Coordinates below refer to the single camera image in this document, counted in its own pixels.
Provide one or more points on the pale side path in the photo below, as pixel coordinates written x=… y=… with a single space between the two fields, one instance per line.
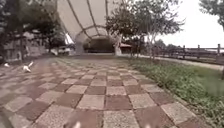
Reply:
x=200 y=63

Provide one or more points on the group of trees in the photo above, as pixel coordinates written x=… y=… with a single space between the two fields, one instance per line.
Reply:
x=133 y=20

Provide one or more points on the wooden fence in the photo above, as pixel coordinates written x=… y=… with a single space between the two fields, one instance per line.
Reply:
x=200 y=52

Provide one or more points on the red and grey checkered pavement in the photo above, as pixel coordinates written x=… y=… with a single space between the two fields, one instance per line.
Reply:
x=100 y=100

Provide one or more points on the grass area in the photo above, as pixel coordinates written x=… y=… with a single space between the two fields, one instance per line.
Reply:
x=186 y=83

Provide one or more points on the trees behind shelter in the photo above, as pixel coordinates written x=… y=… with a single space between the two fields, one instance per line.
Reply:
x=100 y=45

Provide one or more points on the robot's own part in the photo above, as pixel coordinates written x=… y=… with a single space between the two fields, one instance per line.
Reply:
x=147 y=126
x=77 y=125

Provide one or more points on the small red-roofed building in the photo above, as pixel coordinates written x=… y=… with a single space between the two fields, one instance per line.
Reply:
x=125 y=47

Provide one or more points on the white bird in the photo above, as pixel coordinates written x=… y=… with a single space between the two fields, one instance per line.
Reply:
x=6 y=65
x=26 y=68

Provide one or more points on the dark trees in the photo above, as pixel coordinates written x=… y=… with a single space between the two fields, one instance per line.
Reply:
x=40 y=20

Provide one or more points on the white arched canopy shelter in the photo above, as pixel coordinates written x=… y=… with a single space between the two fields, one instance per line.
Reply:
x=80 y=13

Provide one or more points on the tree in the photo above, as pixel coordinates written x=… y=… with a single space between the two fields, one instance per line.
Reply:
x=215 y=8

